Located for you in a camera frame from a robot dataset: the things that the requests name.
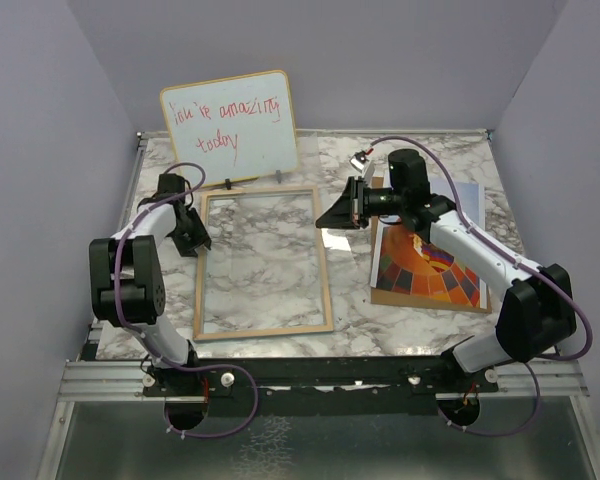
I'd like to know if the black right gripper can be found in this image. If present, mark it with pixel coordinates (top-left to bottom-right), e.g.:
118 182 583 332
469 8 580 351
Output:
317 176 406 230

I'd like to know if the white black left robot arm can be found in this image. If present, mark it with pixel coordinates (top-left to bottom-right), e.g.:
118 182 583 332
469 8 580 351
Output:
88 173 212 395

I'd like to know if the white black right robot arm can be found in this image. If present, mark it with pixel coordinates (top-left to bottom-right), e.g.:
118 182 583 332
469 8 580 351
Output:
315 149 576 391

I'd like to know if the yellow framed whiteboard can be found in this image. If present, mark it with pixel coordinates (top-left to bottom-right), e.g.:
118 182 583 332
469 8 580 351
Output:
160 70 299 186

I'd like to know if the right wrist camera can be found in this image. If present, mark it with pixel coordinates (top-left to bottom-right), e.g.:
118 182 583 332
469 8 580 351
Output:
349 149 375 186

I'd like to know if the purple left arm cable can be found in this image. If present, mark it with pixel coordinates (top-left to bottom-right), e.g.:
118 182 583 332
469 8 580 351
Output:
110 162 260 441

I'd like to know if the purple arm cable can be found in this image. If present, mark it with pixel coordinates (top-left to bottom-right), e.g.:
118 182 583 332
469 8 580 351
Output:
368 136 594 437
110 162 260 441

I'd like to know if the aluminium table edge rail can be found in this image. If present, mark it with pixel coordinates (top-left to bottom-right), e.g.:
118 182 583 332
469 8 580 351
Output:
86 132 149 345

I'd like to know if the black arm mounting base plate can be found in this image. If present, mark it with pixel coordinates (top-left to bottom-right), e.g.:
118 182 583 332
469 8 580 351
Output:
143 356 498 416

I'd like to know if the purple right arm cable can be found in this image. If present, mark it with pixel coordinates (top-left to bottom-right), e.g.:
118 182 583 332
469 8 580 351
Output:
368 136 594 437

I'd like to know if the front aluminium rail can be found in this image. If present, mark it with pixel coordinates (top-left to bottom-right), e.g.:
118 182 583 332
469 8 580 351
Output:
59 360 588 401

